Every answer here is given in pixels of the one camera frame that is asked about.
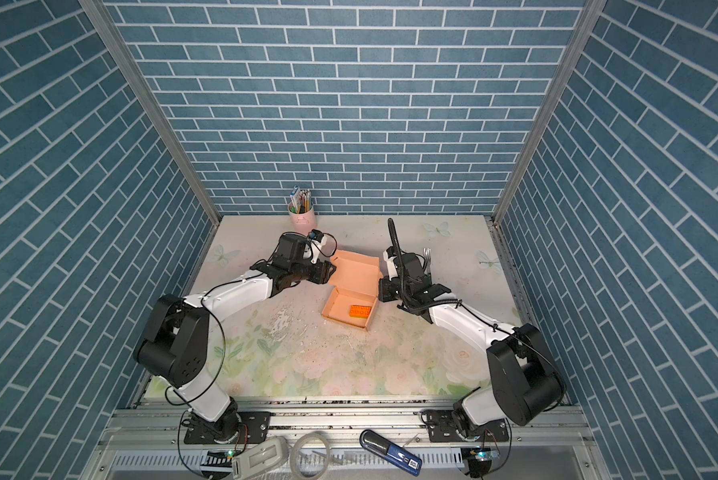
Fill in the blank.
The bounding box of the orange paper box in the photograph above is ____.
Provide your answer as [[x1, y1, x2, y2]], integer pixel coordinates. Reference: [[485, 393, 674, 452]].
[[321, 250, 382, 330]]

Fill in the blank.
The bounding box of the orange toy brick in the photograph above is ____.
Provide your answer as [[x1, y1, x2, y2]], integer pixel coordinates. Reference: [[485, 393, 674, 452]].
[[349, 305, 372, 319]]

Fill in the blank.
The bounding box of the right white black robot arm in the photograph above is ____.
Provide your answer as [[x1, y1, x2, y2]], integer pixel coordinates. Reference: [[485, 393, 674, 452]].
[[379, 248, 566, 437]]

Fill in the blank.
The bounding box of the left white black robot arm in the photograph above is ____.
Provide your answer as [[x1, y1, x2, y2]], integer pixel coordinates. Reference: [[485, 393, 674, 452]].
[[133, 230, 337, 429]]

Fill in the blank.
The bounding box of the pink metal pen cup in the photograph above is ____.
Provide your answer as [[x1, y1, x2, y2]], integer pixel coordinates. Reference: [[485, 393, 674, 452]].
[[288, 204, 317, 235]]

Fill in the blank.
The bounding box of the blue handheld device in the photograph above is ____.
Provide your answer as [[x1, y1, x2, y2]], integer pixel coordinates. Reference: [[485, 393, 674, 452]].
[[359, 429, 423, 477]]

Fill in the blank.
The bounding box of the grey handheld device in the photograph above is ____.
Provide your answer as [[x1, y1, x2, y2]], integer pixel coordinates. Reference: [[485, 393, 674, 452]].
[[232, 437, 289, 480]]

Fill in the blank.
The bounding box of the fork with teal handle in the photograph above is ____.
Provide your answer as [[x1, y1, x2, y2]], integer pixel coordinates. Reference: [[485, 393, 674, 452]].
[[422, 247, 432, 268]]

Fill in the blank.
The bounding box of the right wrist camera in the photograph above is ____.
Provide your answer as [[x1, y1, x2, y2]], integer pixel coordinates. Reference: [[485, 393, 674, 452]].
[[383, 246, 398, 279]]

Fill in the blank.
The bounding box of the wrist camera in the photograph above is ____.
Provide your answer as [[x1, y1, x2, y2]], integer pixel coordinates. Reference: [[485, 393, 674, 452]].
[[383, 246, 398, 279], [307, 229, 326, 248]]

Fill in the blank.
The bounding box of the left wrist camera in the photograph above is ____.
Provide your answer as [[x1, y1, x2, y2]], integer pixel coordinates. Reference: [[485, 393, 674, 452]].
[[307, 229, 326, 248]]

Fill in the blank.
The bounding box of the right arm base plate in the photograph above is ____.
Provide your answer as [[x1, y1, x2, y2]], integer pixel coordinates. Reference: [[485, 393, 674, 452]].
[[419, 409, 510, 443]]

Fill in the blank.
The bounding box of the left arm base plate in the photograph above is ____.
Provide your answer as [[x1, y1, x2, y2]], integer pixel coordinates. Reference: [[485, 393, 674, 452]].
[[180, 411, 272, 446]]

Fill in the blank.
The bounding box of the coiled grey cable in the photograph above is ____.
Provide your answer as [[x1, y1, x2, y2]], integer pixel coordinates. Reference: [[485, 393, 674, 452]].
[[289, 431, 333, 480]]

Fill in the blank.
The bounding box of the aluminium frame rail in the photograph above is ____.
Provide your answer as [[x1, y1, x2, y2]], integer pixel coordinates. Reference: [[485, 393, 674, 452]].
[[99, 398, 595, 450]]

